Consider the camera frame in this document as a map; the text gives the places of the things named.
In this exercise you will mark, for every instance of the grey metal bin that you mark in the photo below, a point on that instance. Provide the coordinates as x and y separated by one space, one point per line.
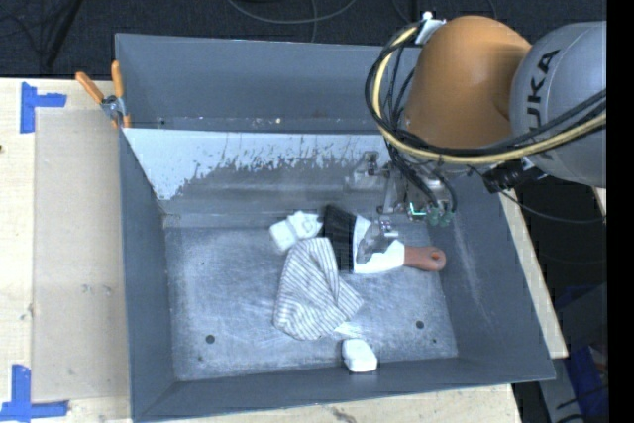
233 272

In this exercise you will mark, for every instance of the grey striped white cloth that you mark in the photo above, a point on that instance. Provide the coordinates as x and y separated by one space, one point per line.
309 292

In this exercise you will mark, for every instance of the pale flat board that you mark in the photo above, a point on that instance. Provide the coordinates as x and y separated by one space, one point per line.
74 238

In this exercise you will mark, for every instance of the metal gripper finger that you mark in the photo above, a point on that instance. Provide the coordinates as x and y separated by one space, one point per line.
387 229
370 250

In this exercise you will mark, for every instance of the white crumpled plastic object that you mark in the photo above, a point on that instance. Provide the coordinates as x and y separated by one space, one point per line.
292 229

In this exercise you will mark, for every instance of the white rounded block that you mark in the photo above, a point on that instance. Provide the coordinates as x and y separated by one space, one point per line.
359 355

